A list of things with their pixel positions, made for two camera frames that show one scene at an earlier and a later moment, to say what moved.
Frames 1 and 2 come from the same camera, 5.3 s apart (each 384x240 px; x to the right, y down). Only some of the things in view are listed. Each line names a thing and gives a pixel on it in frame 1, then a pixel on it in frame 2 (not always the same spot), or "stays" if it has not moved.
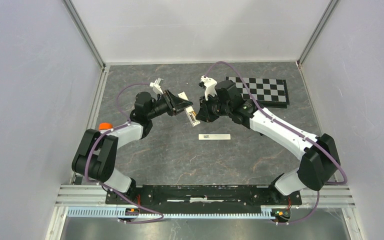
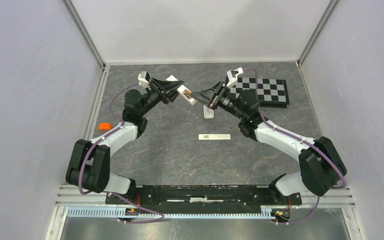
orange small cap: x=105 y=125 stays
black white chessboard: x=268 y=92 stays
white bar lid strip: x=214 y=136 stays
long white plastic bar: x=189 y=111 -> x=181 y=91
